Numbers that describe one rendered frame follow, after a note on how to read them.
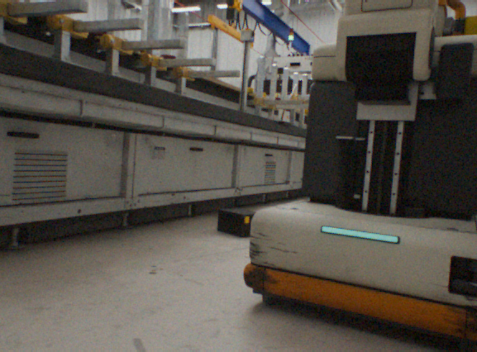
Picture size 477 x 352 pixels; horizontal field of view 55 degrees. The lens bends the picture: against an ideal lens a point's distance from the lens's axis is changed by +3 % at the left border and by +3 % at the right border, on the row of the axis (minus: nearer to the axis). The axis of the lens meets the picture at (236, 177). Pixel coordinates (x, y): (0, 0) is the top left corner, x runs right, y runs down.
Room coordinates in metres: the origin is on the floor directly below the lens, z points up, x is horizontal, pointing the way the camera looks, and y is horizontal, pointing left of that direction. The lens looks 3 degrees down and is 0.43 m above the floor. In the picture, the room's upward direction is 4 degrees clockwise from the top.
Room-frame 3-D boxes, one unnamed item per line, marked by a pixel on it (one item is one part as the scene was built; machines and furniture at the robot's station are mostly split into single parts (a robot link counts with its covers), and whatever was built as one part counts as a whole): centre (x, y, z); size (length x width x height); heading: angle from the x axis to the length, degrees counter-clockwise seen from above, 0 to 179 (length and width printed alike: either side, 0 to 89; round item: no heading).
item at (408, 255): (1.41, -0.46, 0.16); 0.67 x 0.64 x 0.25; 154
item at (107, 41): (1.86, 0.52, 0.83); 0.14 x 0.06 x 0.05; 154
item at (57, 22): (1.64, 0.63, 0.83); 0.14 x 0.06 x 0.05; 154
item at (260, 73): (3.19, -0.12, 0.88); 0.04 x 0.04 x 0.48; 64
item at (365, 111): (1.23, -0.44, 0.68); 0.28 x 0.27 x 0.25; 64
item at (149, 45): (1.84, 0.44, 0.83); 0.43 x 0.03 x 0.04; 64
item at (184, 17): (2.29, 0.32, 0.86); 0.04 x 0.04 x 0.48; 64
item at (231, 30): (8.46, 0.26, 2.65); 1.71 x 0.09 x 0.32; 154
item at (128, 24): (1.61, 0.54, 0.83); 0.43 x 0.03 x 0.04; 64
